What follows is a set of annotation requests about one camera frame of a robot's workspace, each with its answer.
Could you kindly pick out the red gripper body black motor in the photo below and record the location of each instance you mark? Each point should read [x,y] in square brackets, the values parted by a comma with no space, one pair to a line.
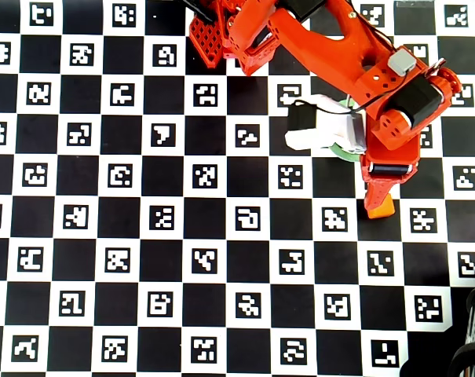
[390,170]

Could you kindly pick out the red gripper finger with black pad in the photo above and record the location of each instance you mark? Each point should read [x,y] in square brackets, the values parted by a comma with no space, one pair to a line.
[378,192]

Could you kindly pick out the orange cube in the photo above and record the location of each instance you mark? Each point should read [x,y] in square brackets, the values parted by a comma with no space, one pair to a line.
[384,208]

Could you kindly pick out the red robot arm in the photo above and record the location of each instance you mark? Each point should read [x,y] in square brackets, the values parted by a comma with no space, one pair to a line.
[319,43]

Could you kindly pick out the small white block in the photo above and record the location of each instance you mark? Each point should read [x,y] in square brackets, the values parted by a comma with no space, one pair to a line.
[402,61]

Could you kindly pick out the black white marker checkerboard mat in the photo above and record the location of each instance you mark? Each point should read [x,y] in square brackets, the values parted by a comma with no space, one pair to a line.
[237,255]

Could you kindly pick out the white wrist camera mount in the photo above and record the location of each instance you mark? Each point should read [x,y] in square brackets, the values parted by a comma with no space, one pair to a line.
[323,131]

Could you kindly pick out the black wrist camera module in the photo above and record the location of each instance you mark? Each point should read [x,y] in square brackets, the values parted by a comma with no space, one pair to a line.
[302,116]

